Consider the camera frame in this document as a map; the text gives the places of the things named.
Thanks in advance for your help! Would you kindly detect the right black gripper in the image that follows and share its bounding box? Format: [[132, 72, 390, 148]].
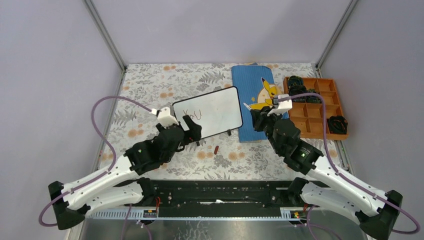
[[250, 105, 283, 155]]

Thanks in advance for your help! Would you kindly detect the small black-framed whiteboard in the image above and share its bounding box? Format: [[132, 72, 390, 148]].
[[172, 86, 243, 140]]

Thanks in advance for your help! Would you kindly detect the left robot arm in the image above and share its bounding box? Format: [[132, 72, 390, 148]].
[[48, 115, 202, 230]]

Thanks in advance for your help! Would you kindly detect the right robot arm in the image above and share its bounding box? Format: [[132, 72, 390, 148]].
[[249, 107, 403, 240]]

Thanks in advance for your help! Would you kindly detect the blue Pikachu cloth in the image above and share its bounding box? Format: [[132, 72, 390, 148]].
[[231, 65, 284, 143]]

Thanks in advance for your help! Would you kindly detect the rolled dark tie middle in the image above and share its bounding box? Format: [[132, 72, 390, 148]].
[[288, 85, 308, 96]]

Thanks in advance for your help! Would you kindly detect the rolled dark tie top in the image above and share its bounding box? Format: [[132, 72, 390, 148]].
[[287, 75, 304, 89]]

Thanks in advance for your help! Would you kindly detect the floral patterned table mat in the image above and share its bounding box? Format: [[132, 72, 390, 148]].
[[99, 63, 300, 181]]

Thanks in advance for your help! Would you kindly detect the rolled dark tie small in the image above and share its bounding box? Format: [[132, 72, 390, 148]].
[[305, 88, 322, 104]]

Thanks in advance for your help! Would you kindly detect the rolled dark tie lower right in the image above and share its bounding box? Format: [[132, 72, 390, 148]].
[[326, 115, 348, 135]]

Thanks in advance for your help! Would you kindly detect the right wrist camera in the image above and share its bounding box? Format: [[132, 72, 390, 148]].
[[267, 94, 293, 117]]

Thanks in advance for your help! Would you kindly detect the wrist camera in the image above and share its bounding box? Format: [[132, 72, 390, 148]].
[[267, 94, 293, 117], [150, 107, 179, 128]]

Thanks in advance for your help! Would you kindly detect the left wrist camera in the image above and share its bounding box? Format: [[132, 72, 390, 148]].
[[150, 107, 179, 128]]

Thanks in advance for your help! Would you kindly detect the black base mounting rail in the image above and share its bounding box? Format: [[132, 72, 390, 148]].
[[134, 177, 309, 211]]

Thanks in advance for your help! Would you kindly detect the white slotted cable duct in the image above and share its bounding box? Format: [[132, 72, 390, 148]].
[[87, 205, 305, 221]]

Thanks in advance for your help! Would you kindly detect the right aluminium frame post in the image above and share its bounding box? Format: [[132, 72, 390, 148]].
[[315, 0, 360, 70]]

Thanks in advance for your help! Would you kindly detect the aluminium frame post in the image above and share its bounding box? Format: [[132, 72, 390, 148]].
[[315, 0, 360, 70], [82, 0, 126, 72]]

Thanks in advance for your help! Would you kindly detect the left aluminium frame post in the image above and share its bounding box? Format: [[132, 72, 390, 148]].
[[82, 0, 126, 72]]

